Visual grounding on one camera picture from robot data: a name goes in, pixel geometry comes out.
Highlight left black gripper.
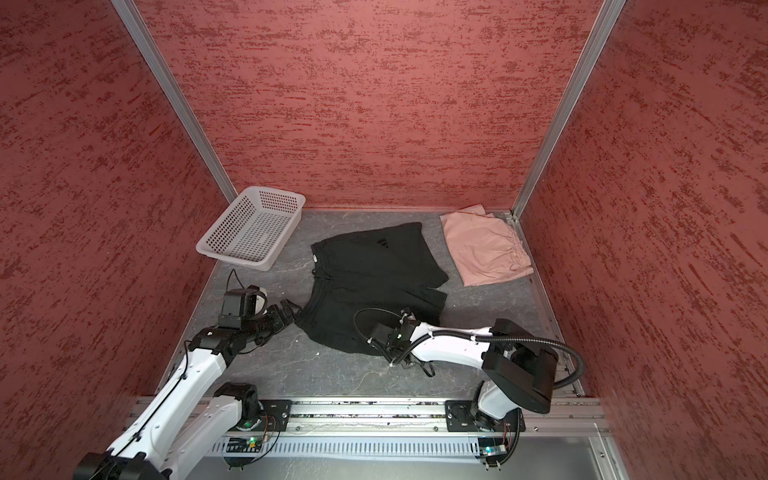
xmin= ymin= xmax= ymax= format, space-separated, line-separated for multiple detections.
xmin=243 ymin=299 xmax=303 ymax=345

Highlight black shorts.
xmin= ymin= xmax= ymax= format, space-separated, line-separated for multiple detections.
xmin=296 ymin=222 xmax=448 ymax=356

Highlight pink shorts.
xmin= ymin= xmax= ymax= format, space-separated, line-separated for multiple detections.
xmin=440 ymin=204 xmax=533 ymax=287

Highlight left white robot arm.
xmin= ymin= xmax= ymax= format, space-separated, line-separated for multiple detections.
xmin=73 ymin=300 xmax=301 ymax=479

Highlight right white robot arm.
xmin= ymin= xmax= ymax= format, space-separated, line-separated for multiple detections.
xmin=358 ymin=313 xmax=567 ymax=424

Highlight white plastic laundry basket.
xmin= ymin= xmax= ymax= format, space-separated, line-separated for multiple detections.
xmin=196 ymin=186 xmax=306 ymax=271

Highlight left circuit board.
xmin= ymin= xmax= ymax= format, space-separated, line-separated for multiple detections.
xmin=224 ymin=437 xmax=263 ymax=455

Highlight circuit board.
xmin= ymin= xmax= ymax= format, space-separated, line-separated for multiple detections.
xmin=224 ymin=437 xmax=263 ymax=455
xmin=477 ymin=437 xmax=509 ymax=465

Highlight right circuit board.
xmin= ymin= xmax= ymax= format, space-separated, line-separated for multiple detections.
xmin=477 ymin=437 xmax=509 ymax=465

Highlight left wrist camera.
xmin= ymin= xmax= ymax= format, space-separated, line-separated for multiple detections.
xmin=217 ymin=286 xmax=268 ymax=330

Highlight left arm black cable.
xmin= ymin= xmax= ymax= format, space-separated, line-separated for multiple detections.
xmin=101 ymin=268 xmax=247 ymax=475

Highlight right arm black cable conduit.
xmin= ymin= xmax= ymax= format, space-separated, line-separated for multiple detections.
xmin=352 ymin=307 xmax=586 ymax=466

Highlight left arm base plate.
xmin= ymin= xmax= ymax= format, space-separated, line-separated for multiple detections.
xmin=235 ymin=399 xmax=293 ymax=432

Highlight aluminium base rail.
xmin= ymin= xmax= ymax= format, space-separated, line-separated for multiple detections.
xmin=197 ymin=395 xmax=610 ymax=436

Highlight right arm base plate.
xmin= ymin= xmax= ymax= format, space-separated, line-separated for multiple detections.
xmin=444 ymin=400 xmax=526 ymax=433

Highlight white slotted cable duct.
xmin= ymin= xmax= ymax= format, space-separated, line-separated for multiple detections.
xmin=206 ymin=436 xmax=480 ymax=461

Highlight left aluminium corner post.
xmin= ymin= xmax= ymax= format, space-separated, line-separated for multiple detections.
xmin=111 ymin=0 xmax=238 ymax=202

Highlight aluminium corner post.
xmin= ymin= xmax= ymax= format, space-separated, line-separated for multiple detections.
xmin=111 ymin=0 xmax=238 ymax=202
xmin=511 ymin=0 xmax=626 ymax=223

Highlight right aluminium corner post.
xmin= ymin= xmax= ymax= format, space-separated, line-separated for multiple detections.
xmin=511 ymin=0 xmax=626 ymax=223

